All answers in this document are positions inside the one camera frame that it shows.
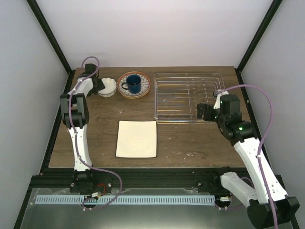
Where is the white scalloped bowl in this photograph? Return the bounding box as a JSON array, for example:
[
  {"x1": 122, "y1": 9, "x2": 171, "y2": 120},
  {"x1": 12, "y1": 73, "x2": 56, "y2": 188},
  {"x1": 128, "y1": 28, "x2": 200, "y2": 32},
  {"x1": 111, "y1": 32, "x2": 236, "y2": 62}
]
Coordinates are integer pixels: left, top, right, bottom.
[{"x1": 98, "y1": 77, "x2": 117, "y2": 97}]

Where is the metal wire dish rack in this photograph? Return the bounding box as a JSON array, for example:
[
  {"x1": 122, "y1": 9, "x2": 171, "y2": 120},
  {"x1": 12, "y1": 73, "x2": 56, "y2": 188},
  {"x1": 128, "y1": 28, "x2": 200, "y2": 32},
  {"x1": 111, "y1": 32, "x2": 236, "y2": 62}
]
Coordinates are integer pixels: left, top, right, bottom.
[{"x1": 154, "y1": 73, "x2": 225, "y2": 124}]

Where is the dark blue mug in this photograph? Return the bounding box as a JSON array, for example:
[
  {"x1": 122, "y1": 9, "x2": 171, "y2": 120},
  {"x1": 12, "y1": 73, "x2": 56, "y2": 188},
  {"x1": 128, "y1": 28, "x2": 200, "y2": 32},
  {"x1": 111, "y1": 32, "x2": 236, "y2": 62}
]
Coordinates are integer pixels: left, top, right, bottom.
[{"x1": 121, "y1": 74, "x2": 141, "y2": 94}]

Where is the cream rectangular plate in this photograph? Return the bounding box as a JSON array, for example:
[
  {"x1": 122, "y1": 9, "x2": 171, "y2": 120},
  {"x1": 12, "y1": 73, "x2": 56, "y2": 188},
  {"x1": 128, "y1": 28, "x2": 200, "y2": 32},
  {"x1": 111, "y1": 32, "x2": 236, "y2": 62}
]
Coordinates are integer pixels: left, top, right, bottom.
[{"x1": 115, "y1": 120, "x2": 157, "y2": 158}]

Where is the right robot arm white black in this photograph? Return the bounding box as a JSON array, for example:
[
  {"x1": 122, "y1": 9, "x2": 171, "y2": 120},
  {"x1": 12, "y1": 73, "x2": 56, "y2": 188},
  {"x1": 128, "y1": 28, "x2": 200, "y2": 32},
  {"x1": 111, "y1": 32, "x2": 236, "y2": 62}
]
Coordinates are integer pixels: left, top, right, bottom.
[{"x1": 196, "y1": 91, "x2": 300, "y2": 229}]

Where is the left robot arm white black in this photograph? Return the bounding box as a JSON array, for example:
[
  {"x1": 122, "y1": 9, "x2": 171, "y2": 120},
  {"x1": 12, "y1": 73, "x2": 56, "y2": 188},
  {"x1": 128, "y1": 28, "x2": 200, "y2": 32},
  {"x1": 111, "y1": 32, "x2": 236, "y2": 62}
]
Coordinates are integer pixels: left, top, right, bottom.
[{"x1": 60, "y1": 63, "x2": 105, "y2": 195}]

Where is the patterned round plate orange rim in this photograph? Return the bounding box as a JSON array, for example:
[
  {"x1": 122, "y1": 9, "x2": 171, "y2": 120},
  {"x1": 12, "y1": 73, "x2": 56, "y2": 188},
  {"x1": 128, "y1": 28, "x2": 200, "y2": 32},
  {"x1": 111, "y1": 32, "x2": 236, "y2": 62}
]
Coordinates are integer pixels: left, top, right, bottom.
[{"x1": 117, "y1": 71, "x2": 151, "y2": 99}]

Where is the black aluminium frame rail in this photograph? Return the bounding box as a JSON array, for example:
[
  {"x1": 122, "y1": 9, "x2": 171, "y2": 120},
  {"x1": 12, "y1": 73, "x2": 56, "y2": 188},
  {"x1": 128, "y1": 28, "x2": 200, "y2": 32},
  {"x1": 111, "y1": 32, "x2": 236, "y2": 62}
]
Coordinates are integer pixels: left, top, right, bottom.
[{"x1": 28, "y1": 167, "x2": 286, "y2": 194}]

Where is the light blue slotted cable duct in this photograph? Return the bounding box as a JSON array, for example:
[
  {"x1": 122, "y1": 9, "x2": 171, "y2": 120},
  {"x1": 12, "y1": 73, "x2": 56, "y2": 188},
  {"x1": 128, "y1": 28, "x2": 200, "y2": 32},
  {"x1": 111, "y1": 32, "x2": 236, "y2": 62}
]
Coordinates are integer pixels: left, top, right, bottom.
[{"x1": 34, "y1": 195, "x2": 215, "y2": 206}]

